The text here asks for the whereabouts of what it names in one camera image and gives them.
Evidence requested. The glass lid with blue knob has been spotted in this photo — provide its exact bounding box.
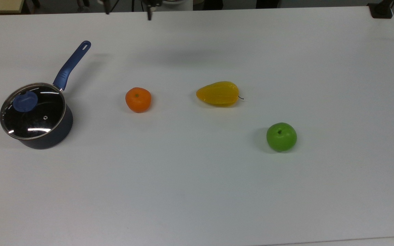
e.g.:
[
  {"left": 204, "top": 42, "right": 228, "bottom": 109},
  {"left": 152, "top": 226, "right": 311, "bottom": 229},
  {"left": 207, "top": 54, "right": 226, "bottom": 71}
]
[{"left": 0, "top": 82, "right": 66, "bottom": 140}]

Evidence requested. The orange mandarin fruit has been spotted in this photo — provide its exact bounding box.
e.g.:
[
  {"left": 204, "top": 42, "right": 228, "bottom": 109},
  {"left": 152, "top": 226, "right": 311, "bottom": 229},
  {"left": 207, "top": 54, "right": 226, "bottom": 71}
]
[{"left": 125, "top": 87, "right": 152, "bottom": 113}]

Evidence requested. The yellow starfruit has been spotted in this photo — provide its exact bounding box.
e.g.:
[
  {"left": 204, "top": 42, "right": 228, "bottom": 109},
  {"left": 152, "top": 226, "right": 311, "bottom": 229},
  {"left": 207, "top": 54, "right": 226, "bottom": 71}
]
[{"left": 196, "top": 81, "right": 245, "bottom": 107}]

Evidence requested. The dark blue saucepan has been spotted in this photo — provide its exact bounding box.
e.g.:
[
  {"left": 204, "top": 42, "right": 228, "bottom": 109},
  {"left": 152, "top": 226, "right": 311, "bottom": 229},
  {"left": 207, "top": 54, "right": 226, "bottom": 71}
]
[{"left": 18, "top": 41, "right": 92, "bottom": 150}]

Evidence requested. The green apple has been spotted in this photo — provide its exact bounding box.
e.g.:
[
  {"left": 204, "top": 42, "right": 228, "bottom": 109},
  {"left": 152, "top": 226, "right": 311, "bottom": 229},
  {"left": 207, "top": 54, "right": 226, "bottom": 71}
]
[{"left": 266, "top": 122, "right": 298, "bottom": 152}]

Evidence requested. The black table clamp block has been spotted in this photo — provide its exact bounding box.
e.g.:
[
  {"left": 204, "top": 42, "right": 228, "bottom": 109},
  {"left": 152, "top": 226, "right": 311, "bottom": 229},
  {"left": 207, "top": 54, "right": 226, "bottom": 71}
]
[{"left": 367, "top": 0, "right": 394, "bottom": 19}]

